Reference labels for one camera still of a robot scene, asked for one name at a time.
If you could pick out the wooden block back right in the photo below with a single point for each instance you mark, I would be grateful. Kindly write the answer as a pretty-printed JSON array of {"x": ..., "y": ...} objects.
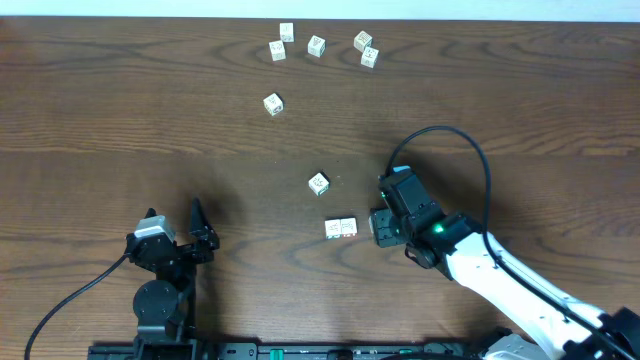
[{"x": 362, "y": 40}]

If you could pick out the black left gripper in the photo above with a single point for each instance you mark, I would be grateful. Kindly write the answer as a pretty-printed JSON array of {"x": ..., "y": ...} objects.
[{"x": 185, "y": 251}]

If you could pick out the wooden block back left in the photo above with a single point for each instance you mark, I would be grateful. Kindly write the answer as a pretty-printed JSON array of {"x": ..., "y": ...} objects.
[{"x": 286, "y": 32}]

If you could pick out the wooden block blue top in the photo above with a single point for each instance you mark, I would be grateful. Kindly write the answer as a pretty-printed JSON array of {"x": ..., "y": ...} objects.
[{"x": 401, "y": 168}]

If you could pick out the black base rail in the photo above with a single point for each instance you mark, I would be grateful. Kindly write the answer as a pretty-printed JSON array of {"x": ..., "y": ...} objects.
[{"x": 251, "y": 351}]

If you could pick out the wooden block far left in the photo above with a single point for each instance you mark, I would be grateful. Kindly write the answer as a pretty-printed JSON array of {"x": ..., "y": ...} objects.
[{"x": 277, "y": 50}]

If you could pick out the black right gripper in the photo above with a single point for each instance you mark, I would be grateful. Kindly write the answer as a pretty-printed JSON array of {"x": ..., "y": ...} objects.
[{"x": 381, "y": 218}]

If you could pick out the wooden block letter G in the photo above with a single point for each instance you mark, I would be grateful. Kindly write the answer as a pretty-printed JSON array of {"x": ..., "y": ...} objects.
[{"x": 333, "y": 228}]

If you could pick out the wooden block ladybug yellow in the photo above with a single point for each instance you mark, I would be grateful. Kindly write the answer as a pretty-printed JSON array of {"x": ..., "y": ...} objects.
[{"x": 348, "y": 227}]

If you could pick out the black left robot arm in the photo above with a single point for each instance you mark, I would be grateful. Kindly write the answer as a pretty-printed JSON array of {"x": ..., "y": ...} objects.
[{"x": 165, "y": 306}]

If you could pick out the wooden block letter A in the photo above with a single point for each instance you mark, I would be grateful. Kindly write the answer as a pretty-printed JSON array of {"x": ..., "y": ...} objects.
[{"x": 319, "y": 184}]

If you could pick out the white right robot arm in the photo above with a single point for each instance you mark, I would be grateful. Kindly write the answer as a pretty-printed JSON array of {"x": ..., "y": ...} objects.
[{"x": 563, "y": 326}]

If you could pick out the wooden block green side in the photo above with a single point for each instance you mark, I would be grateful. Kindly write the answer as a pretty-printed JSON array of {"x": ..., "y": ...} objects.
[{"x": 316, "y": 46}]

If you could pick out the wooden block soccer ball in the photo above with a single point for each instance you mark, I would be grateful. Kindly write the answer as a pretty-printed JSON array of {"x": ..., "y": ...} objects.
[{"x": 273, "y": 104}]

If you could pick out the wooden block blue side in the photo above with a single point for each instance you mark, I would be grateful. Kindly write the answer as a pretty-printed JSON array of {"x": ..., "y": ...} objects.
[{"x": 369, "y": 57}]

